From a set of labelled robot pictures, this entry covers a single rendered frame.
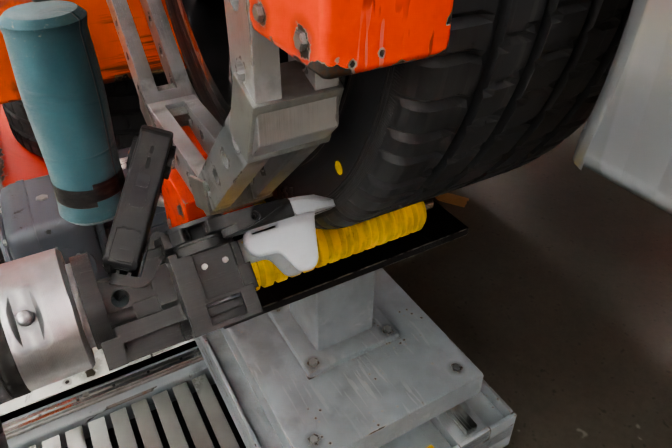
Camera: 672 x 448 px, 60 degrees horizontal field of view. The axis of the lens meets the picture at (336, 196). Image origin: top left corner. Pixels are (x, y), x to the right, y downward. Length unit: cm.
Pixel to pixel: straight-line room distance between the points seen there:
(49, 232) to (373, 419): 55
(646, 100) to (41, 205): 87
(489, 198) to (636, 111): 137
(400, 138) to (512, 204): 130
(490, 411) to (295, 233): 59
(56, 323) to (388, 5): 28
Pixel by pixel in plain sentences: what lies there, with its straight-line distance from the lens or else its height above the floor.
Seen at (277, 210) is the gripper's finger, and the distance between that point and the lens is 45.
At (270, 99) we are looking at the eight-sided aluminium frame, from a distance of 37.
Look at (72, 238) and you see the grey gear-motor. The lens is 97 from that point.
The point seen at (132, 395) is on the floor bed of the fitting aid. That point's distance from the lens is 113.
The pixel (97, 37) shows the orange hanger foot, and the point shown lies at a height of 60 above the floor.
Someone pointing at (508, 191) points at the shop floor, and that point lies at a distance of 174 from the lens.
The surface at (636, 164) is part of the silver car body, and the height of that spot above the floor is 77.
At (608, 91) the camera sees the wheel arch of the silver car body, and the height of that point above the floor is 80.
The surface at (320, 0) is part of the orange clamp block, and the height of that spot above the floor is 85.
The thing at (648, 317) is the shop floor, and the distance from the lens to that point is 145.
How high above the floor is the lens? 92
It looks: 34 degrees down
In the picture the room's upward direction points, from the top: straight up
